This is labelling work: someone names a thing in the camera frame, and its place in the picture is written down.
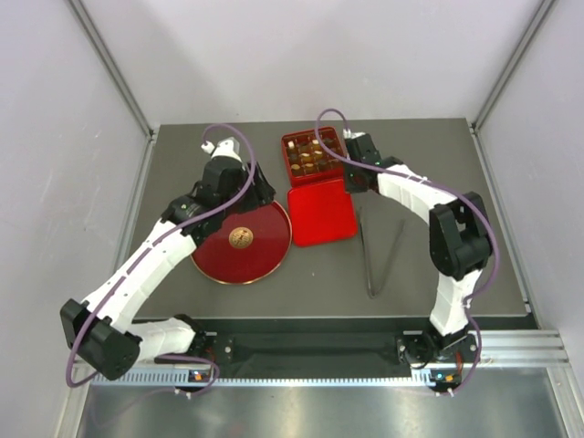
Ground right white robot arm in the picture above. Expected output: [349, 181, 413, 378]
[343, 130, 494, 361]

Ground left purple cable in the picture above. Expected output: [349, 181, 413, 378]
[66, 122, 257, 389]

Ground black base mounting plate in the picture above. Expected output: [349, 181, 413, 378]
[187, 317, 477, 379]

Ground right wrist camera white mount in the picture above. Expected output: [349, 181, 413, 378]
[342, 129, 365, 140]

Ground red box lid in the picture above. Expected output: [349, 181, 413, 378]
[287, 178, 358, 247]

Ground red chocolate box with tray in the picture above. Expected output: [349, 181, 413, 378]
[281, 130, 343, 188]

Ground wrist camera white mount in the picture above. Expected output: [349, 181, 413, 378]
[342, 129, 365, 140]
[201, 137, 242, 162]

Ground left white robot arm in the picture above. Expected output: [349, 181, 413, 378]
[59, 156, 276, 381]

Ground round dark red plate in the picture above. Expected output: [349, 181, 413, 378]
[192, 202, 292, 285]

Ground metal tongs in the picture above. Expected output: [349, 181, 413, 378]
[357, 207, 407, 299]

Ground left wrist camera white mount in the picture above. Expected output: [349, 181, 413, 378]
[201, 137, 242, 162]

